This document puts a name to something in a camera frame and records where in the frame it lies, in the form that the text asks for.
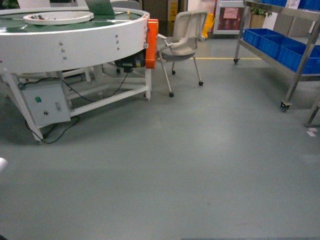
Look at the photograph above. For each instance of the potted green plant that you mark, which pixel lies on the potted green plant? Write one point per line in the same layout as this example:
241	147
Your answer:
257	18

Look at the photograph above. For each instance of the white control box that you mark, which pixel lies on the white control box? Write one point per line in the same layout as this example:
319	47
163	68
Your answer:
47	102

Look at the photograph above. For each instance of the blue crate on cart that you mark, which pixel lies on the blue crate on cart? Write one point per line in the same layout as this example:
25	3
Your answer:
289	53
252	36

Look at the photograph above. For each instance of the white round conveyor table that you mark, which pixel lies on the white round conveyor table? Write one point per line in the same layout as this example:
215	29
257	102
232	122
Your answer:
99	59

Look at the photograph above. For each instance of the orange motor cover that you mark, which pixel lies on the orange motor cover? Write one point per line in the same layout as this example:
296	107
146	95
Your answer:
151	40

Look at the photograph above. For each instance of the beige office chair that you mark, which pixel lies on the beige office chair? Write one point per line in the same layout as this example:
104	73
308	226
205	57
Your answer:
187	32

